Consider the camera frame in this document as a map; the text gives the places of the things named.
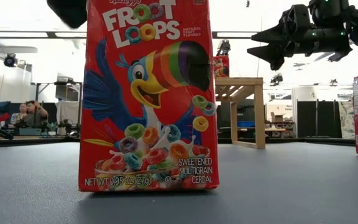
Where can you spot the blue bin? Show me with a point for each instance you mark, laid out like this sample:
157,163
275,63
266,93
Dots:
245,124

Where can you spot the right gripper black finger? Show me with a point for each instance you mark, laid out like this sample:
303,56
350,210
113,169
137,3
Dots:
273,54
278,35

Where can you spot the black metal rack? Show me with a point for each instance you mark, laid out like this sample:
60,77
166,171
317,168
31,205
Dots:
57,83

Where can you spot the black ceiling spotlight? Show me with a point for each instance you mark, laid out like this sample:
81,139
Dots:
224,47
277,79
10,60

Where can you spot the blue-grey table mat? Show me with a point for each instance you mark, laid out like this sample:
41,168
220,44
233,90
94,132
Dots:
291,186

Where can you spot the cardboard box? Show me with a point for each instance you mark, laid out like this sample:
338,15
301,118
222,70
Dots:
278,117

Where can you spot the floral curtain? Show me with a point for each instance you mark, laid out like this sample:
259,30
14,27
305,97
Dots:
348,119

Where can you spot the black background robot arm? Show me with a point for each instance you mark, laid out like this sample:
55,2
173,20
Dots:
65,129

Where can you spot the person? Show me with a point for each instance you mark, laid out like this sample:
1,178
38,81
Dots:
20,109
34,116

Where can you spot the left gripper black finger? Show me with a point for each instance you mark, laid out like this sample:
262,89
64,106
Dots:
68,12

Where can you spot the wooden slatted shelf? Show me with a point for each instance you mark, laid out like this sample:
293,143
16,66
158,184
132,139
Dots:
258,112

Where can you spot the black partition panel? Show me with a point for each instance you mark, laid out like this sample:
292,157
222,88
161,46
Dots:
306,119

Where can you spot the black metal table frame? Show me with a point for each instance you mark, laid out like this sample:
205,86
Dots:
306,141

